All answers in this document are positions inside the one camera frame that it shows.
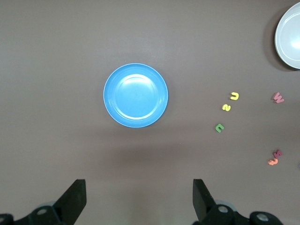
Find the pink foam letter w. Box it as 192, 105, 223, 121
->
272, 91, 285, 104

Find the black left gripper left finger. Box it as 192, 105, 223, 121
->
0, 179, 87, 225

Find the blue round plate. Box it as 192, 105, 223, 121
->
103, 62, 169, 128

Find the brown table cover mat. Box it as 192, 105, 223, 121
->
0, 0, 300, 225

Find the beige round plate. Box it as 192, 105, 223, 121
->
274, 1, 300, 70

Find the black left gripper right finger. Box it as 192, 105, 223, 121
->
192, 179, 285, 225

